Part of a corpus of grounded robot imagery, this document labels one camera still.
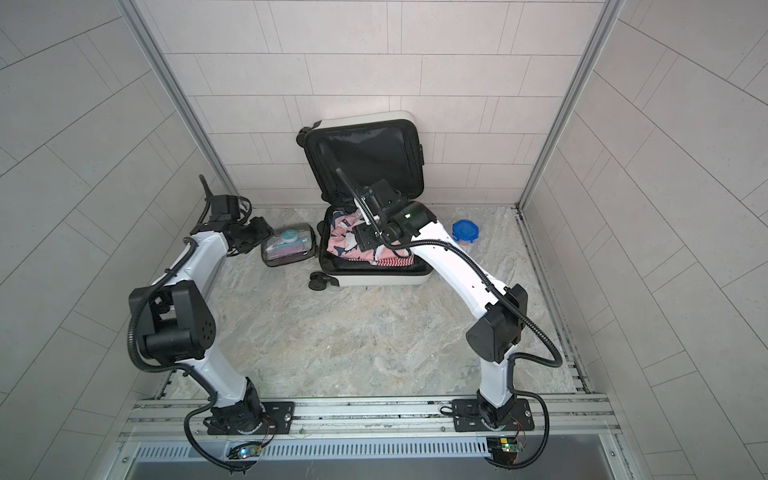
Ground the white suitcase black lining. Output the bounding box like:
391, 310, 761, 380
296, 111, 433, 291

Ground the right aluminium corner post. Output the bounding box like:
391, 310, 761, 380
517, 0, 624, 212

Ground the aluminium corner post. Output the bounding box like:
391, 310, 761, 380
114, 0, 239, 195
517, 0, 624, 212

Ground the aluminium mounting rail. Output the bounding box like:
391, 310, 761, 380
117, 394, 621, 441

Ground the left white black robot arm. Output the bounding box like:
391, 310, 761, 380
126, 189, 273, 435

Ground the pink whale print garment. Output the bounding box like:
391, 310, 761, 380
327, 210, 387, 265

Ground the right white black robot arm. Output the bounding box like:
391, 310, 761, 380
336, 168, 523, 430

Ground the green circuit board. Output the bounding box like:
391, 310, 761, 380
227, 442, 263, 460
486, 437, 525, 465

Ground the left aluminium corner post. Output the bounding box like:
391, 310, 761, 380
114, 0, 239, 195

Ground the blue lid plastic jar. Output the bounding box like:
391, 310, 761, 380
451, 219, 480, 247

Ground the red white striped garment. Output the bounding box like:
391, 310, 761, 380
369, 250, 415, 268

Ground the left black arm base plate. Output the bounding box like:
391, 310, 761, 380
203, 401, 295, 435

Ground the right black corrugated cable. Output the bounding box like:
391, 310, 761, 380
334, 166, 565, 470

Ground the black corrugated cable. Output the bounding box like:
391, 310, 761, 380
125, 173, 265, 473
334, 166, 565, 470

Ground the clear toiletry pouch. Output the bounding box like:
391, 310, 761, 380
261, 223, 317, 267

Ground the white ventilation grille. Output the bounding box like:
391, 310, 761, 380
134, 436, 490, 462

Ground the right green circuit board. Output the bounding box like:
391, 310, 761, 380
486, 437, 525, 465

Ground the left green circuit board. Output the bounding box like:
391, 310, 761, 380
227, 442, 263, 460

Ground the left black corrugated cable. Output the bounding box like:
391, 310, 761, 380
125, 173, 265, 473

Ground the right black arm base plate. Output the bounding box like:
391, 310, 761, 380
441, 396, 535, 432

